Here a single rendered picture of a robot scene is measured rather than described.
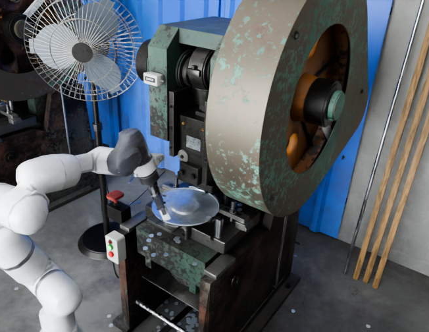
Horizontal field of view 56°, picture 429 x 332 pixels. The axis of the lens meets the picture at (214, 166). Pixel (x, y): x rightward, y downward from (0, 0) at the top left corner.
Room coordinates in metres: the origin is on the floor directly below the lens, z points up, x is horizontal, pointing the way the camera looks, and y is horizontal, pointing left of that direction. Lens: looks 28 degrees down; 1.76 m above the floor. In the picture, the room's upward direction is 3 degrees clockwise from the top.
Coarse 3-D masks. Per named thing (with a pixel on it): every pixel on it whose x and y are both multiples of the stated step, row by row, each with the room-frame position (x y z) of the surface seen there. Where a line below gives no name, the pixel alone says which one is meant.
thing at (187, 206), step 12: (168, 192) 1.57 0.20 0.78; (180, 192) 1.58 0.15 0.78; (192, 192) 1.58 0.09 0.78; (204, 192) 1.59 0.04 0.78; (168, 204) 1.47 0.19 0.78; (180, 204) 1.47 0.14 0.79; (192, 204) 1.48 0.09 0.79; (204, 204) 1.49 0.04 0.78; (216, 204) 1.49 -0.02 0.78; (156, 216) 1.38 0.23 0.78; (180, 216) 1.39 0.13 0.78; (192, 216) 1.40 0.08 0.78; (204, 216) 1.40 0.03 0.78
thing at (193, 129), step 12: (180, 120) 1.54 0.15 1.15; (192, 120) 1.51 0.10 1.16; (204, 120) 1.50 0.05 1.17; (180, 132) 1.54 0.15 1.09; (192, 132) 1.51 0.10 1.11; (180, 144) 1.54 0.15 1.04; (192, 144) 1.51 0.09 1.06; (180, 156) 1.52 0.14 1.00; (192, 156) 1.51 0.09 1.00; (180, 168) 1.50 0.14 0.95; (192, 168) 1.47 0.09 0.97; (192, 180) 1.47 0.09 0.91; (204, 180) 1.47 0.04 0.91
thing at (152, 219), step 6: (150, 216) 1.38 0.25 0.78; (150, 222) 1.35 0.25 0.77; (156, 222) 1.34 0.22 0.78; (162, 222) 1.35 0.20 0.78; (162, 228) 1.32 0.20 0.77; (168, 228) 1.31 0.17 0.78; (174, 228) 1.31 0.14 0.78; (180, 228) 1.42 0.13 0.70; (186, 228) 1.40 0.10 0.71; (174, 234) 1.44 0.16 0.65; (180, 234) 1.42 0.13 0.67; (186, 234) 1.40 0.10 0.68
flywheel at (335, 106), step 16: (336, 32) 1.53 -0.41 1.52; (320, 48) 1.44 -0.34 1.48; (336, 48) 1.56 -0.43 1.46; (320, 64) 1.46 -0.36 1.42; (336, 64) 1.58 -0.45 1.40; (304, 80) 1.31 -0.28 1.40; (320, 80) 1.30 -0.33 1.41; (336, 80) 1.59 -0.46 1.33; (304, 96) 1.27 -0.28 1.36; (320, 96) 1.25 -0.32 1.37; (336, 96) 1.26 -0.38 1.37; (304, 112) 1.27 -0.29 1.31; (320, 112) 1.23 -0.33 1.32; (336, 112) 1.26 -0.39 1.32; (288, 128) 1.29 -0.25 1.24; (320, 128) 1.53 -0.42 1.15; (288, 144) 1.39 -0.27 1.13; (304, 144) 1.44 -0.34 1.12; (320, 144) 1.49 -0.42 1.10; (288, 160) 1.33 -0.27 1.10; (304, 160) 1.42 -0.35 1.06
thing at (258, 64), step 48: (288, 0) 1.13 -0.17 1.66; (336, 0) 1.29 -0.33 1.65; (240, 48) 1.09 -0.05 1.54; (288, 48) 1.05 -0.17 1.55; (240, 96) 1.03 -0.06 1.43; (288, 96) 1.09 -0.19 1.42; (240, 144) 1.01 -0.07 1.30; (336, 144) 1.54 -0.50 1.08; (240, 192) 1.08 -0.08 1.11; (288, 192) 1.17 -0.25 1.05
